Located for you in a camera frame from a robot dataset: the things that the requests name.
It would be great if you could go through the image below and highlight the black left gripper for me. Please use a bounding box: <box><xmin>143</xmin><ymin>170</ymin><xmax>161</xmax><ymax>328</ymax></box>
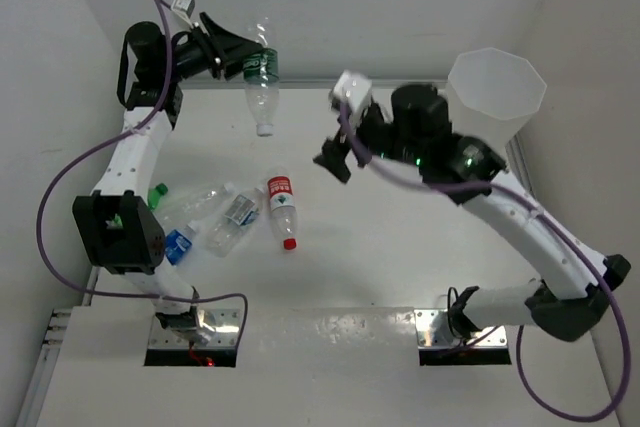
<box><xmin>160</xmin><ymin>13</ymin><xmax>260</xmax><ymax>83</ymax></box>

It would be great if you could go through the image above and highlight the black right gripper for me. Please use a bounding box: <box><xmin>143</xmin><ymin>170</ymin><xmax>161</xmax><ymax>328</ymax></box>
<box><xmin>315</xmin><ymin>99</ymin><xmax>425</xmax><ymax>180</ymax></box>

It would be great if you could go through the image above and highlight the green label clear bottle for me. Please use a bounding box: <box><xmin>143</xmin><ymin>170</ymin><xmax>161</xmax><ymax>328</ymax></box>
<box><xmin>243</xmin><ymin>16</ymin><xmax>280</xmax><ymax>137</ymax></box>

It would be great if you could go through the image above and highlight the red label clear bottle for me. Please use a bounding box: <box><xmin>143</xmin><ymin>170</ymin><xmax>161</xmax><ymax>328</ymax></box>
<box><xmin>266</xmin><ymin>167</ymin><xmax>297</xmax><ymax>251</ymax></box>

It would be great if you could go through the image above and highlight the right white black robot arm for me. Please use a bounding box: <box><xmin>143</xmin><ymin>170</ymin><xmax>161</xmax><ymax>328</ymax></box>
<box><xmin>314</xmin><ymin>82</ymin><xmax>630</xmax><ymax>342</ymax></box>

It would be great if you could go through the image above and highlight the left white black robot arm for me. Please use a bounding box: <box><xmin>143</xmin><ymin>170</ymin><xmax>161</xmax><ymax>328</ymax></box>
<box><xmin>72</xmin><ymin>13</ymin><xmax>263</xmax><ymax>345</ymax></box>

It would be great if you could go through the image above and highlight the white translucent plastic bin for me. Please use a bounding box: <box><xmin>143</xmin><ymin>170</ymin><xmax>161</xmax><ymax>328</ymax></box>
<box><xmin>445</xmin><ymin>48</ymin><xmax>547</xmax><ymax>151</ymax></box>

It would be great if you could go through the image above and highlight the blue white label clear bottle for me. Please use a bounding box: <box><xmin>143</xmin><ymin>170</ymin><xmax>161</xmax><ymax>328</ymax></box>
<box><xmin>205</xmin><ymin>186</ymin><xmax>264</xmax><ymax>258</ymax></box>

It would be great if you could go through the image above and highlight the blue label small bottle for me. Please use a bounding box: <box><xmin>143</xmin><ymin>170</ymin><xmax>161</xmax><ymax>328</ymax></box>
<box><xmin>165</xmin><ymin>221</ymin><xmax>200</xmax><ymax>266</ymax></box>

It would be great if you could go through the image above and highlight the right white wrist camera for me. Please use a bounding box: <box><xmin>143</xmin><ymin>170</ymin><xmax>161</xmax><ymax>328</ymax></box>
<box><xmin>329</xmin><ymin>70</ymin><xmax>372</xmax><ymax>112</ymax></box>

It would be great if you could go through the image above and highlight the black thin cable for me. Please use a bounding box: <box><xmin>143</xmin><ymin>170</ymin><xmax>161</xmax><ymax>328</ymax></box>
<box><xmin>444</xmin><ymin>286</ymin><xmax>484</xmax><ymax>348</ymax></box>

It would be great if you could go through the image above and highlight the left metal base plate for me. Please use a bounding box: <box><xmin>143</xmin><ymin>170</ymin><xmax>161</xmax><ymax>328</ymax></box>
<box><xmin>148</xmin><ymin>308</ymin><xmax>242</xmax><ymax>350</ymax></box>

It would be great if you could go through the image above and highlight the metal base plate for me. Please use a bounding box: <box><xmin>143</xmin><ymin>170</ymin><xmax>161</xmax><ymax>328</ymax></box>
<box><xmin>148</xmin><ymin>308</ymin><xmax>242</xmax><ymax>350</ymax></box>
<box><xmin>414</xmin><ymin>308</ymin><xmax>507</xmax><ymax>351</ymax></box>

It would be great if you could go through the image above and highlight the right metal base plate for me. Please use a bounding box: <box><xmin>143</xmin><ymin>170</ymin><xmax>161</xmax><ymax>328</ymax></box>
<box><xmin>414</xmin><ymin>308</ymin><xmax>507</xmax><ymax>351</ymax></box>

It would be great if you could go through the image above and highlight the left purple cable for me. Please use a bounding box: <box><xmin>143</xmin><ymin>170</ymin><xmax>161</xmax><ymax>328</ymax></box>
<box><xmin>35</xmin><ymin>0</ymin><xmax>250</xmax><ymax>348</ymax></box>

